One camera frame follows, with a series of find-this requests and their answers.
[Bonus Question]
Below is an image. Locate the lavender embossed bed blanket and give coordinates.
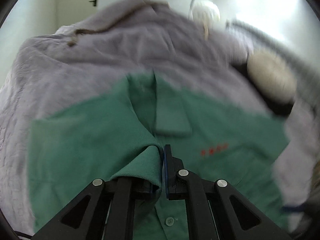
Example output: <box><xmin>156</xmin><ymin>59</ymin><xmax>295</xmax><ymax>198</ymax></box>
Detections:
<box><xmin>1</xmin><ymin>0</ymin><xmax>319</xmax><ymax>233</ymax></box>

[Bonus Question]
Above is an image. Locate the grey striped bedding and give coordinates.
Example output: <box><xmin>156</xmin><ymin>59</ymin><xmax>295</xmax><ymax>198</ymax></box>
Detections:
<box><xmin>226</xmin><ymin>20</ymin><xmax>319</xmax><ymax>103</ymax></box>

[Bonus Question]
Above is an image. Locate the black door handle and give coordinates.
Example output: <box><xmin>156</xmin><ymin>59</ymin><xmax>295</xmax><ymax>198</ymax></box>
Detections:
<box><xmin>89</xmin><ymin>0</ymin><xmax>98</xmax><ymax>7</ymax></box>

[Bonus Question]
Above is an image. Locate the beige round pillow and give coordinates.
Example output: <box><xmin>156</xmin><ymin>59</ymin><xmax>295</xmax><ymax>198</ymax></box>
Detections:
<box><xmin>247</xmin><ymin>50</ymin><xmax>297</xmax><ymax>104</ymax></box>

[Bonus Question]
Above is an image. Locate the green work jacket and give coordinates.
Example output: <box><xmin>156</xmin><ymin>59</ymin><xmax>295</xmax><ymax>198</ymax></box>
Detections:
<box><xmin>28</xmin><ymin>74</ymin><xmax>289</xmax><ymax>239</ymax></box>

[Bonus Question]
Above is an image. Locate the brown blanket trim cord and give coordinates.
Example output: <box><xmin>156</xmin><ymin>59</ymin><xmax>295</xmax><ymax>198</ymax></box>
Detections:
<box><xmin>67</xmin><ymin>0</ymin><xmax>171</xmax><ymax>48</ymax></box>

